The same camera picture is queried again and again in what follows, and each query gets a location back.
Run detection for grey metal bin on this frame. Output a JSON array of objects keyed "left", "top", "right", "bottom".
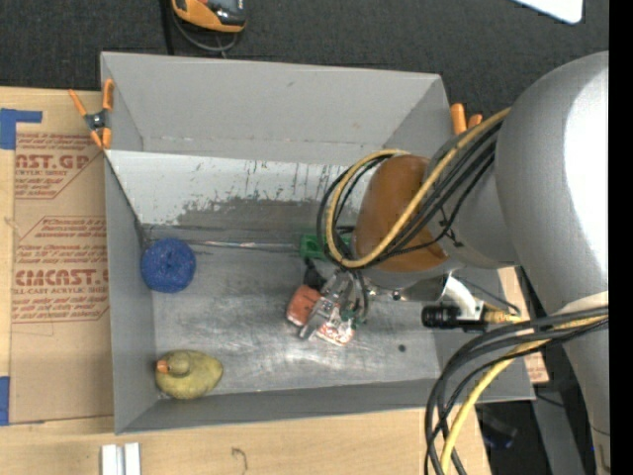
[{"left": 99, "top": 50, "right": 538, "bottom": 436}]

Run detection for yellow-green toy duck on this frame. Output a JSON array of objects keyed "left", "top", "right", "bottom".
[{"left": 153, "top": 348, "right": 225, "bottom": 401}]

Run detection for brown cardboard board red print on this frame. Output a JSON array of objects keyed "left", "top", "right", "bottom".
[{"left": 0, "top": 85, "right": 117, "bottom": 428}]

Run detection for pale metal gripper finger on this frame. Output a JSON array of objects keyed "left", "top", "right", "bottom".
[{"left": 298, "top": 310, "right": 329, "bottom": 340}]

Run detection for green plastic block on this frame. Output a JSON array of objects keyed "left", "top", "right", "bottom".
[{"left": 298, "top": 234, "right": 324, "bottom": 260}]

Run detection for blue ball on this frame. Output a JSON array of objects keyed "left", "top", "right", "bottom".
[{"left": 139, "top": 237, "right": 198, "bottom": 295}]

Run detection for orange and white can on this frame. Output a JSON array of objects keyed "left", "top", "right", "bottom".
[{"left": 285, "top": 284, "right": 323, "bottom": 328}]

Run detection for black cylinder on white bracket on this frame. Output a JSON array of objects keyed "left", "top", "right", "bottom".
[{"left": 420, "top": 273, "right": 521, "bottom": 334}]

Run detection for red and white packet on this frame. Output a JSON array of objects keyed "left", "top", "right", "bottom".
[{"left": 317, "top": 316, "right": 358, "bottom": 348}]

